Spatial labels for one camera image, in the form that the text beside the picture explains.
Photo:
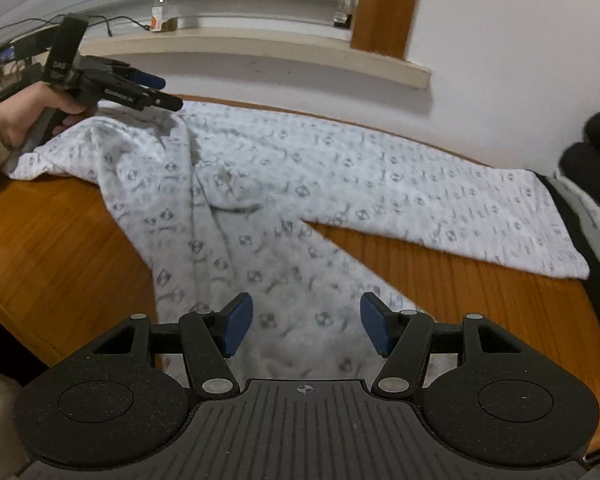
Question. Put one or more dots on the black electronic device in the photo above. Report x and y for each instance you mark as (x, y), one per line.
(30, 42)

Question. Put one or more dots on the beige window sill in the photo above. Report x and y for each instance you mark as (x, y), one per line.
(255, 47)

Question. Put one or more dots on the small white patterned folded garment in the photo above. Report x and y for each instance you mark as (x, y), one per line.
(592, 210)

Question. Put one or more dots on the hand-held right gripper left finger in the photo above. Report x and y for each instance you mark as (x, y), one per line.
(239, 322)

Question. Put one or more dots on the wooden window frame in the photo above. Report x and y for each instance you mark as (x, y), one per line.
(385, 10)

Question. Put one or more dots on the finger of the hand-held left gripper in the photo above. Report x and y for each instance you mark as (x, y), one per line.
(167, 101)
(150, 80)

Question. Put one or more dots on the person's left hand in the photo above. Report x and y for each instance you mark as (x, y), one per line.
(20, 112)

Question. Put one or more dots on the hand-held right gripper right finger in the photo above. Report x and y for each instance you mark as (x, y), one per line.
(375, 325)

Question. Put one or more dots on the clear bottle with orange label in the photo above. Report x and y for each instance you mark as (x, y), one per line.
(164, 12)

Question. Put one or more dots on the white patterned pants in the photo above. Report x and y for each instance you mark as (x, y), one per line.
(290, 195)

